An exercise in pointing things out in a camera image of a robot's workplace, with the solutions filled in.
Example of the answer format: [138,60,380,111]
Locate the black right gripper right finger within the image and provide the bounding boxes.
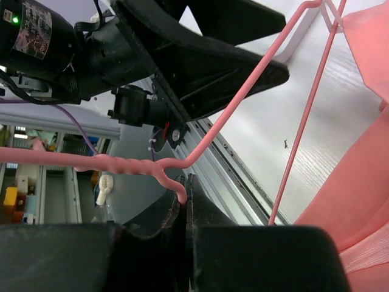
[186,174,351,291]

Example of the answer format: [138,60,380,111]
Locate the coral pink skirt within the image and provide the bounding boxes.
[297,2,388,291]

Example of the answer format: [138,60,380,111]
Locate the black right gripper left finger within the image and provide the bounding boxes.
[1,191,186,291]

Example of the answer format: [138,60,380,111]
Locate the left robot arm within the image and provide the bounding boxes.
[1,1,286,128]

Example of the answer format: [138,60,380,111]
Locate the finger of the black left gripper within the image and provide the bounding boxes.
[121,0,290,121]
[157,0,286,46]

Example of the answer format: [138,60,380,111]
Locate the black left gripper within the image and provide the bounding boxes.
[73,1,193,122]

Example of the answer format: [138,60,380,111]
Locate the aluminium rail frame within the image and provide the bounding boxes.
[187,134,274,225]

